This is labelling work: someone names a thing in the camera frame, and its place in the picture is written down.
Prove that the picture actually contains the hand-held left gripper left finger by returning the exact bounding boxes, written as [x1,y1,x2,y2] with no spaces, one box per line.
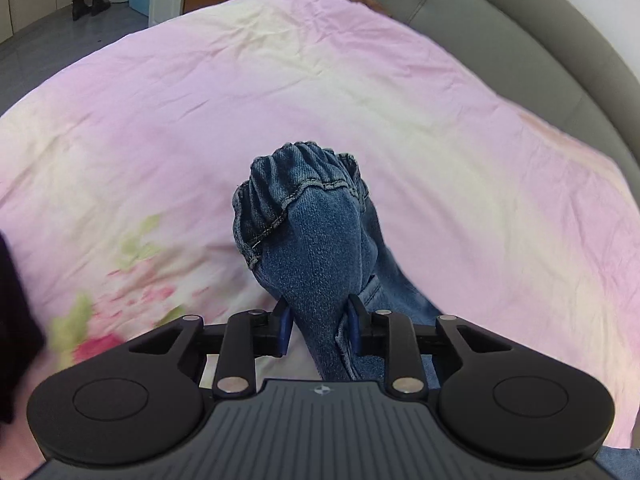
[127,297,294,400]

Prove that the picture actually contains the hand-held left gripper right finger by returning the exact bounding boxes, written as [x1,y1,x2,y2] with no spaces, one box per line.
[346,293,513,395]

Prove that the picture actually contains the blue denim pants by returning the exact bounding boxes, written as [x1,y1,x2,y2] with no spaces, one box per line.
[231,141,442,391]

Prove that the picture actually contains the pink floral bed sheet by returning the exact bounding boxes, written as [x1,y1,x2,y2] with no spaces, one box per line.
[0,0,640,480]

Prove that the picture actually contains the dark cloth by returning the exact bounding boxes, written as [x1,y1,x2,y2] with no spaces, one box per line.
[0,232,49,426]

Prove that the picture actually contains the grey padded headboard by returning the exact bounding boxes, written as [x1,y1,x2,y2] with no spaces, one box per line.
[347,0,640,201]

